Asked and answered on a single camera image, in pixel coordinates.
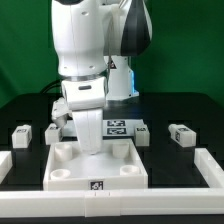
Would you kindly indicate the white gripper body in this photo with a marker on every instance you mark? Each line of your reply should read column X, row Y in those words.
column 84, row 95

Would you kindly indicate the white U-shaped obstacle fence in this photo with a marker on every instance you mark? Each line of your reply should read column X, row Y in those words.
column 158, row 201

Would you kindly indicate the white square tabletop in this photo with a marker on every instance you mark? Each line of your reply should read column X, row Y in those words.
column 116, row 166

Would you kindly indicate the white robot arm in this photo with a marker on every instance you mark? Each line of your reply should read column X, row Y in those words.
column 86, row 35

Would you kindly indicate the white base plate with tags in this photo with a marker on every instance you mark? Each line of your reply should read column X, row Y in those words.
column 122, row 127

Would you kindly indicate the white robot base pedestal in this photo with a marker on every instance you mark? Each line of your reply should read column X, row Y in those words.
column 121, row 79

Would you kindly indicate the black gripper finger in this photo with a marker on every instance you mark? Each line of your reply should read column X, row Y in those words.
column 89, row 129

